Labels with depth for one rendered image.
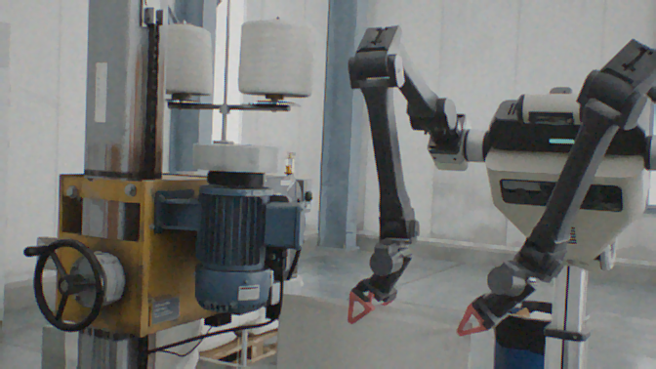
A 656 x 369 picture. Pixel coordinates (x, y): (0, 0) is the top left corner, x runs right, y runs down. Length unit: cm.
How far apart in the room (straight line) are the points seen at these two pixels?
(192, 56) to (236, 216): 45
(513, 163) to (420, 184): 831
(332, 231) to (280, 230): 912
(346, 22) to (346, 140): 159
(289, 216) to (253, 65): 34
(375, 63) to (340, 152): 894
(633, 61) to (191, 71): 93
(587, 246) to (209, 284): 105
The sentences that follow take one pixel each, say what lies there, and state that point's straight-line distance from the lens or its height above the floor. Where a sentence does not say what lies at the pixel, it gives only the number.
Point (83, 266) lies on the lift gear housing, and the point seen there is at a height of 116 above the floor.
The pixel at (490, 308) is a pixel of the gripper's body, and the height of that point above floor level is 110.
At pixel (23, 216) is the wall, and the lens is 666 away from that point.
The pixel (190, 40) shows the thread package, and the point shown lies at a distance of 180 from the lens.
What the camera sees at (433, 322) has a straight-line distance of 175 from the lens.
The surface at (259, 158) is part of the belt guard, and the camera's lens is 149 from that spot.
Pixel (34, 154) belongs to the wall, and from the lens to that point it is 668.
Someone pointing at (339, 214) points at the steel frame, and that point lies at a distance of 1056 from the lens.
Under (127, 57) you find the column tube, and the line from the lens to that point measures 160.
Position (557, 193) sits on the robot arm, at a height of 135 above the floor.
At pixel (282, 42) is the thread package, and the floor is 164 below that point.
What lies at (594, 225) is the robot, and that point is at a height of 125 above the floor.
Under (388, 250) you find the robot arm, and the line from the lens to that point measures 168.
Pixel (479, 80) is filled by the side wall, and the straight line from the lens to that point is 1011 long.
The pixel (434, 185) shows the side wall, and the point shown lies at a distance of 1025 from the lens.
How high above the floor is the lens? 142
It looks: 3 degrees down
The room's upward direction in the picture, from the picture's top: 3 degrees clockwise
